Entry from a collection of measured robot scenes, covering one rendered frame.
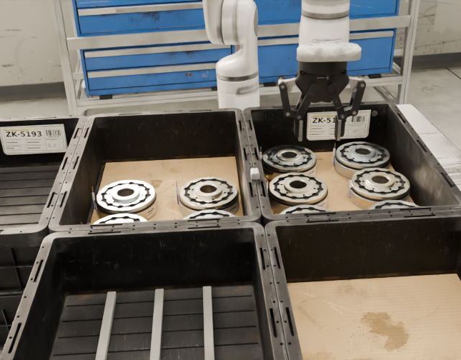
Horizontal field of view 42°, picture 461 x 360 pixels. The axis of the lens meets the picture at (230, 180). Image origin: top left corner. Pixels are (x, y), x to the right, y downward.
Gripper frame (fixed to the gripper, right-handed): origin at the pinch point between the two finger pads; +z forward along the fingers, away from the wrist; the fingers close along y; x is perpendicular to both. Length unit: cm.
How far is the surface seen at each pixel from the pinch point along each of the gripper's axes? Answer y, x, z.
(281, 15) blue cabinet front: -6, -193, 31
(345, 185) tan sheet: -6.2, -5.9, 13.9
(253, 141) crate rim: 10.8, -4.3, 3.9
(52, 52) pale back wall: 127, -258, 66
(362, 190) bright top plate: -7.7, 1.3, 10.8
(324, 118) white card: -3.4, -19.1, 6.2
